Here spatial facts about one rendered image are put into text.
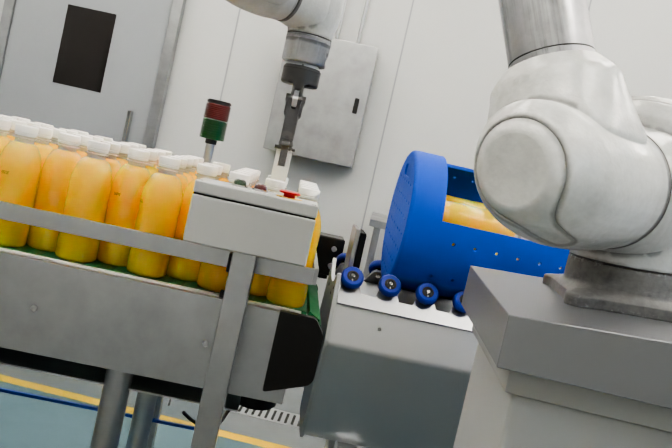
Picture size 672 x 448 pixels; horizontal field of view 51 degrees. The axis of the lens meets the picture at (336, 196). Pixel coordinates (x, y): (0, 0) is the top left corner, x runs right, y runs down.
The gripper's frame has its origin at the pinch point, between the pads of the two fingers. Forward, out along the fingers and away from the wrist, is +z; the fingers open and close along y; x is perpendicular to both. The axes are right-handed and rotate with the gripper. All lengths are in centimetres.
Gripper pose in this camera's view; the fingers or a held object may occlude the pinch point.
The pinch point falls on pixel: (281, 167)
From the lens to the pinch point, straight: 141.7
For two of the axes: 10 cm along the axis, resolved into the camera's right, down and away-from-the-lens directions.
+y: -0.5, -0.6, 10.0
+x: -9.8, -2.1, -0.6
